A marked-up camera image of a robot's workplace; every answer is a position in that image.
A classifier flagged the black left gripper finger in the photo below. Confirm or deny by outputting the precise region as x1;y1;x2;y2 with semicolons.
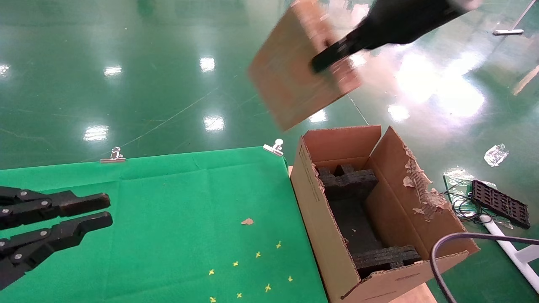
0;186;111;231
0;212;113;291

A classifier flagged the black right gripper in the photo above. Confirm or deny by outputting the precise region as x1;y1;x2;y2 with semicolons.
312;0;480;73

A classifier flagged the small brown cardboard box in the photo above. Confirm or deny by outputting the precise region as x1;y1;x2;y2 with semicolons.
248;0;363;132

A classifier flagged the large open cardboard carton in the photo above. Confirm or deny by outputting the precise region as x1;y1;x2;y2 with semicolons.
290;125;480;303

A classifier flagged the silver metal binder clip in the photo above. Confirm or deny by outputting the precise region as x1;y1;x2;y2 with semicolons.
100;147;126;163
263;138;284;157

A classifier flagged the green table cloth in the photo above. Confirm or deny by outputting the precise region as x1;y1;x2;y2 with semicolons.
0;146;329;303

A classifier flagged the black foam base pad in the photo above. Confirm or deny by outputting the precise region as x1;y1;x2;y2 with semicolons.
326;197;384;254

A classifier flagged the flat clear plastic bag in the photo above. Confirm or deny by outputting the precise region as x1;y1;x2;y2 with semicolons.
442;168;515;230

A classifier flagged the crumpled clear plastic bag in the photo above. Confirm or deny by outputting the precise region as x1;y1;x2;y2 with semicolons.
484;144;509;167

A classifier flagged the black plastic grid tray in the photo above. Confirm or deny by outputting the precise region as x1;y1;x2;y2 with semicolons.
470;180;531;230

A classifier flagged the black wire bundle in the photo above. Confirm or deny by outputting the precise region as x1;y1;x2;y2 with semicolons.
442;181;485;223

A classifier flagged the thin dark smooth cable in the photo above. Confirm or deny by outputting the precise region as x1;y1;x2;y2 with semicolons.
430;233;539;303

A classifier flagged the white tube frame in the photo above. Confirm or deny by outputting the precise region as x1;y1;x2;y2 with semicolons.
480;215;539;293

